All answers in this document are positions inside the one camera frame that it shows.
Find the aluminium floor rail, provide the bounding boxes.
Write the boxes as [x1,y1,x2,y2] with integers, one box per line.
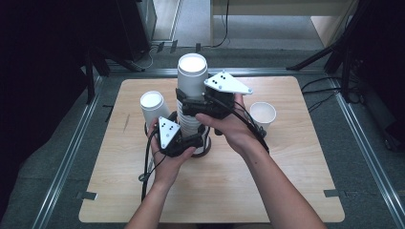
[328,75,405,229]
[108,67,332,77]
[31,75,107,229]

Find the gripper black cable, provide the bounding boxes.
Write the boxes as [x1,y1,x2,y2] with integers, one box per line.
[139,126,167,203]
[206,94,271,155]

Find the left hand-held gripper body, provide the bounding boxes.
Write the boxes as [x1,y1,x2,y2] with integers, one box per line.
[158,115,189,158]

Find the black round base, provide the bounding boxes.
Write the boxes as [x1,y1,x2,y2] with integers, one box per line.
[143,110,213,159]

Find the black floor cable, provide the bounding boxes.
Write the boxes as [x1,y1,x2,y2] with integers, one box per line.
[300,75,344,113]

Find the person's left hand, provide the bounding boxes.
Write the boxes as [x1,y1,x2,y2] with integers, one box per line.
[147,117,197,189]

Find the black metal stand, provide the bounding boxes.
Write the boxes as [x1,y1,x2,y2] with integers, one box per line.
[83,47,146,105]

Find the black tripod stand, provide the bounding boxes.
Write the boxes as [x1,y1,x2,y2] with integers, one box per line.
[286,0,405,103]

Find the black hanging cable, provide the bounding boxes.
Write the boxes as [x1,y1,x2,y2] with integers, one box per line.
[211,0,231,50]

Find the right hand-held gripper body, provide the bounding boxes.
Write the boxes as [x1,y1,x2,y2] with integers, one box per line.
[203,70,254,120]

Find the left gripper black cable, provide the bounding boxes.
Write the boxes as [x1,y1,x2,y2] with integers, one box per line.
[139,126,167,203]

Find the white paper cup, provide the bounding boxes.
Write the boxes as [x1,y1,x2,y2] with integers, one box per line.
[248,101,277,132]
[177,52,210,100]
[139,91,172,129]

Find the dark computer case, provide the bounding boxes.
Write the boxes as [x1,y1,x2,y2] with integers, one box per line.
[116,0,158,62]

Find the stack of white cups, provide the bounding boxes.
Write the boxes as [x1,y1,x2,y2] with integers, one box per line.
[176,94,212,156]

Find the white floor cable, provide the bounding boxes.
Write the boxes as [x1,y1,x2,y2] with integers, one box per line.
[133,44,160,72]

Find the person's right hand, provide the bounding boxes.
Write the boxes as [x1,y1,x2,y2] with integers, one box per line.
[195,93,256,157]

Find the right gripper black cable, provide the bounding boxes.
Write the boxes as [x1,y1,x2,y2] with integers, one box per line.
[206,94,271,155]

